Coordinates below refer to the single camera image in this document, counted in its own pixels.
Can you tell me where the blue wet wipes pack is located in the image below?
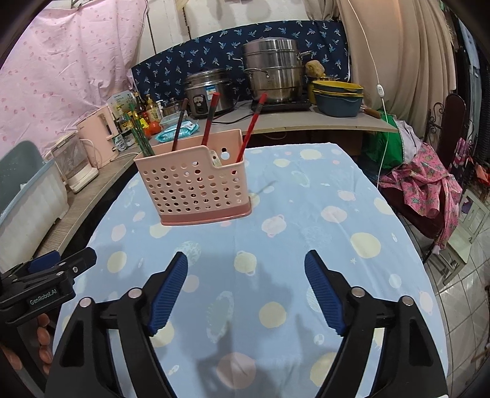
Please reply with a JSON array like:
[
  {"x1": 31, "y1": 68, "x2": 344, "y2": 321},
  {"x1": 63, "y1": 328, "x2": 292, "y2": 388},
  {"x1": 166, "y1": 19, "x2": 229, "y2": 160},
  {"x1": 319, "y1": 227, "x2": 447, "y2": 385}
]
[{"x1": 155, "y1": 122, "x2": 200, "y2": 143}]

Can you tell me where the person's left hand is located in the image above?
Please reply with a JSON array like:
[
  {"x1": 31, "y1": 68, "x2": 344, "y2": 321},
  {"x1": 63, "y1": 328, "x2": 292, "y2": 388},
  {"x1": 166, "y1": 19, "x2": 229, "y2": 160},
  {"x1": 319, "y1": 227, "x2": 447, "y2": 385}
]
[{"x1": 36, "y1": 312, "x2": 55, "y2": 377}]

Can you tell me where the black induction cooktop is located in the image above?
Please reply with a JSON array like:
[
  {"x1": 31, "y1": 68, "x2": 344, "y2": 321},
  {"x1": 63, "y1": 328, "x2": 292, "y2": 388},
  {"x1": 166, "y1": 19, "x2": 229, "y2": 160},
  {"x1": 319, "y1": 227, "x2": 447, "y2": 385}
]
[{"x1": 249, "y1": 99, "x2": 312, "y2": 113}]

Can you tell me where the blue bowl yellow inside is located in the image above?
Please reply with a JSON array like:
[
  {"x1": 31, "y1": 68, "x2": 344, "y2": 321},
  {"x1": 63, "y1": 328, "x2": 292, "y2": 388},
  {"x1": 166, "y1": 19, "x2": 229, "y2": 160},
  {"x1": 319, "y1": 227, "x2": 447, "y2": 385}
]
[
  {"x1": 314, "y1": 90, "x2": 364, "y2": 99},
  {"x1": 312, "y1": 80, "x2": 364, "y2": 94}
]

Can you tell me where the large blue bowl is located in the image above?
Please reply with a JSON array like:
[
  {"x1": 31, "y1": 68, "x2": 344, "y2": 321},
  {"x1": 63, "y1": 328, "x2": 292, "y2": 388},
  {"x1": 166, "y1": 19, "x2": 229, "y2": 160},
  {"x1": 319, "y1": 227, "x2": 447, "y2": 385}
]
[{"x1": 316, "y1": 94, "x2": 363, "y2": 118}]

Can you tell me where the beige curtain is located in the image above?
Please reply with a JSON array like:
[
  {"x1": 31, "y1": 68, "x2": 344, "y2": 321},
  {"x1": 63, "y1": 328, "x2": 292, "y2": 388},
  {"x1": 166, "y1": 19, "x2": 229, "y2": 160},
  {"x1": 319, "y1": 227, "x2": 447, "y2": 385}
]
[{"x1": 337, "y1": 0, "x2": 466, "y2": 131}]

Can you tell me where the dark wooden chair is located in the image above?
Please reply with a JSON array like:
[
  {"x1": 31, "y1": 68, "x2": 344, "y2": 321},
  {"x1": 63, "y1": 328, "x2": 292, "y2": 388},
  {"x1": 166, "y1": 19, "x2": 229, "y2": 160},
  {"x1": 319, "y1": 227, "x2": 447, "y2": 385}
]
[{"x1": 425, "y1": 93, "x2": 477, "y2": 173}]

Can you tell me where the steel rice cooker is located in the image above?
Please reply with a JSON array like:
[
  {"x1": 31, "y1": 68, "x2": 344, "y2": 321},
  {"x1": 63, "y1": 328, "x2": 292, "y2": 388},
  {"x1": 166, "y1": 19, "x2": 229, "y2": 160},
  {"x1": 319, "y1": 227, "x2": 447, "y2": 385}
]
[{"x1": 184, "y1": 69, "x2": 236, "y2": 118}]

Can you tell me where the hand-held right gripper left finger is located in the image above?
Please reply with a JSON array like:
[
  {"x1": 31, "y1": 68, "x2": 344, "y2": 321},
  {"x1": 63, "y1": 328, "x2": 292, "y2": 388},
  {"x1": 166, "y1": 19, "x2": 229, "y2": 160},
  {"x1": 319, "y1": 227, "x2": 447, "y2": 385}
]
[{"x1": 45, "y1": 250, "x2": 189, "y2": 398}]

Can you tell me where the white cord with switch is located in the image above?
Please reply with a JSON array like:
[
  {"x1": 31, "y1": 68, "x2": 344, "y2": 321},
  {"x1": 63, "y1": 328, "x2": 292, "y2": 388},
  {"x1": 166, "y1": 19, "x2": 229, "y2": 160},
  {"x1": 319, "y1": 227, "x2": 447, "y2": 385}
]
[{"x1": 346, "y1": 0, "x2": 391, "y2": 188}]

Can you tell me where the light blue planet tablecloth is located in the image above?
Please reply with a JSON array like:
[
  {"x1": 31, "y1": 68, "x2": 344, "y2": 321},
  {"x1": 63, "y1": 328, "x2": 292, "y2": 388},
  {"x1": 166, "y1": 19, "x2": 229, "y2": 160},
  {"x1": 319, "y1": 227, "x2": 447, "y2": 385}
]
[{"x1": 51, "y1": 142, "x2": 448, "y2": 398}]

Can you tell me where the green chopstick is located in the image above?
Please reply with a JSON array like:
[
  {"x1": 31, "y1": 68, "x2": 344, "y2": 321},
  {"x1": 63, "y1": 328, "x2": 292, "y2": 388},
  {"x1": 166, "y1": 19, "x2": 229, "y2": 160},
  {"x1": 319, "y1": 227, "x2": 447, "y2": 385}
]
[
  {"x1": 128, "y1": 101, "x2": 152, "y2": 157},
  {"x1": 132, "y1": 109, "x2": 157, "y2": 157}
]

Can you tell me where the brown scrubbing sponge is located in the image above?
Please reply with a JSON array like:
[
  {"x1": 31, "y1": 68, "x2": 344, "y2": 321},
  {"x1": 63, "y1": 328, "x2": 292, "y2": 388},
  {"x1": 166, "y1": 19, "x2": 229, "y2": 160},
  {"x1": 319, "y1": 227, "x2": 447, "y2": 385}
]
[{"x1": 305, "y1": 60, "x2": 326, "y2": 79}]

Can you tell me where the dark red chopstick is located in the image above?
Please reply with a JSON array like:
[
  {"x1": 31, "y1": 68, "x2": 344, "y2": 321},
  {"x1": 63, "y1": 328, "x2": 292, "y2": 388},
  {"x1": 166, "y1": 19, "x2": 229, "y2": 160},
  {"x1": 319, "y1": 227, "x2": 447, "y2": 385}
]
[
  {"x1": 171, "y1": 98, "x2": 189, "y2": 152},
  {"x1": 235, "y1": 92, "x2": 267, "y2": 163},
  {"x1": 202, "y1": 92, "x2": 221, "y2": 147}
]

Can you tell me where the steel steamer pot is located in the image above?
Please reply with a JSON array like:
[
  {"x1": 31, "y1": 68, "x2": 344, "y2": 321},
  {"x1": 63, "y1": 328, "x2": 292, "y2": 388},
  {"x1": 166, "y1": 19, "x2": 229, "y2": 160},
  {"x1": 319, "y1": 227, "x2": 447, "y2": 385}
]
[{"x1": 240, "y1": 37, "x2": 312, "y2": 104}]

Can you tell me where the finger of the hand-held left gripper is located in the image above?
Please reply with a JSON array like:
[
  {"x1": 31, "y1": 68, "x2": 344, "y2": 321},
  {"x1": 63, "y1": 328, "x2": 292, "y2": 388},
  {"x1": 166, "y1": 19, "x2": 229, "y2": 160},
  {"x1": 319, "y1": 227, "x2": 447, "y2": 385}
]
[
  {"x1": 8, "y1": 250, "x2": 64, "y2": 280},
  {"x1": 54, "y1": 247, "x2": 97, "y2": 277}
]

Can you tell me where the pink perforated utensil holder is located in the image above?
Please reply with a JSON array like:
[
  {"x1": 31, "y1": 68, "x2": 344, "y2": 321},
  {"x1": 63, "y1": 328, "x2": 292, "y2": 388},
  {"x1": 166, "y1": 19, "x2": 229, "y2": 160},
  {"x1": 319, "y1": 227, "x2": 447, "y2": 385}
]
[{"x1": 133, "y1": 129, "x2": 254, "y2": 226}]

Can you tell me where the pink floral sheet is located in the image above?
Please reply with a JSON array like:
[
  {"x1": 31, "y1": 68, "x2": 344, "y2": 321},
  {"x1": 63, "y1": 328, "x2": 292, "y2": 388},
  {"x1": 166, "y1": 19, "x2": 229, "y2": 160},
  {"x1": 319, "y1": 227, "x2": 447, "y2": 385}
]
[{"x1": 0, "y1": 0, "x2": 150, "y2": 161}]

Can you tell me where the white and green carton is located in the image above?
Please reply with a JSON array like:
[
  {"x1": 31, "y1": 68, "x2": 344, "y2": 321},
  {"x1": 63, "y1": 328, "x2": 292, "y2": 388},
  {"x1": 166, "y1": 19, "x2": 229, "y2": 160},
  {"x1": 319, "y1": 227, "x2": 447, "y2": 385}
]
[{"x1": 108, "y1": 92, "x2": 135, "y2": 115}]

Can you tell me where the green bag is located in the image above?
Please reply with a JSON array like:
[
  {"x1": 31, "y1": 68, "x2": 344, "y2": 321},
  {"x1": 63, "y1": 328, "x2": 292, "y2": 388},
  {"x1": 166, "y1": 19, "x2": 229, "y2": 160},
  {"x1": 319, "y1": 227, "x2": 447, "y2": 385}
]
[{"x1": 362, "y1": 111, "x2": 406, "y2": 171}]

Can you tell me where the white storage bin blue lid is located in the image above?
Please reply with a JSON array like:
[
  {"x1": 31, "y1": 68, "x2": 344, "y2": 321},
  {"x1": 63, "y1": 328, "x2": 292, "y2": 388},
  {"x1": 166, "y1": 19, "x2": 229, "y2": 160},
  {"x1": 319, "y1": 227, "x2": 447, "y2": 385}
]
[{"x1": 0, "y1": 141, "x2": 70, "y2": 261}]

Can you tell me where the pink electric kettle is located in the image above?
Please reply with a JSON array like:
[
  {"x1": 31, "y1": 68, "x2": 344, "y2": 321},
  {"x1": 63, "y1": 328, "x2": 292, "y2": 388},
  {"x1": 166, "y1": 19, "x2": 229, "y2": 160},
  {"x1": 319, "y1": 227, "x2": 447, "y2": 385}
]
[{"x1": 77, "y1": 106, "x2": 120, "y2": 169}]

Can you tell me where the white blender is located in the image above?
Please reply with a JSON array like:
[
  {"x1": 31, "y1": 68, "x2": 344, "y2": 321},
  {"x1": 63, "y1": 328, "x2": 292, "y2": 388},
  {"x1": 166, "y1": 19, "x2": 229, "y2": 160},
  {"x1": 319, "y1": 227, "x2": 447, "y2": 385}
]
[{"x1": 51, "y1": 131, "x2": 100, "y2": 194}]

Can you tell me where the dark blue patterned cloth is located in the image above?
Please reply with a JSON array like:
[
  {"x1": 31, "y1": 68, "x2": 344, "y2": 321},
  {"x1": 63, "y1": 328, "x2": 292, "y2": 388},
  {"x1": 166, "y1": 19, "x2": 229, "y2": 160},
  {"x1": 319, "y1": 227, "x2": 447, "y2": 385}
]
[{"x1": 130, "y1": 18, "x2": 351, "y2": 111}]

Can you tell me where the row of hanging clothes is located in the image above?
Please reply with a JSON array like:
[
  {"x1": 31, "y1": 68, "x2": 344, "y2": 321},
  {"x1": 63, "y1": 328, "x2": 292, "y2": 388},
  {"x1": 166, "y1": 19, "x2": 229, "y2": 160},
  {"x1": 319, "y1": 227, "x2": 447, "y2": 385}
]
[{"x1": 452, "y1": 11, "x2": 490, "y2": 127}]

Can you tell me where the pink pineapple print cloth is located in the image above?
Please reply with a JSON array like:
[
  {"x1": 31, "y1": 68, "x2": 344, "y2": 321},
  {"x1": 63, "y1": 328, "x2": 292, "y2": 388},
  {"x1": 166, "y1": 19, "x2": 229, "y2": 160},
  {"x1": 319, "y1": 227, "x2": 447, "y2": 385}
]
[{"x1": 379, "y1": 141, "x2": 466, "y2": 249}]

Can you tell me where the bottle with white label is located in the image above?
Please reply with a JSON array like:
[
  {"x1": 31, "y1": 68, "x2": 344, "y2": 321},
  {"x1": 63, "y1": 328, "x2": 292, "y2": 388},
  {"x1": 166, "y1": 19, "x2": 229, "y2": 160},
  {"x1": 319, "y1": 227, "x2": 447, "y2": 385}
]
[{"x1": 115, "y1": 115, "x2": 133, "y2": 148}]

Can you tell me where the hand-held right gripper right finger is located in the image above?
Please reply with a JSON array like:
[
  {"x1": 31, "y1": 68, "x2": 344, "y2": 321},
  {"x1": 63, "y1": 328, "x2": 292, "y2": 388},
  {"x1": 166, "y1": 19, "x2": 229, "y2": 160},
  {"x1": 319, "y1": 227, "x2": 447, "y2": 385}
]
[{"x1": 304, "y1": 250, "x2": 449, "y2": 398}]

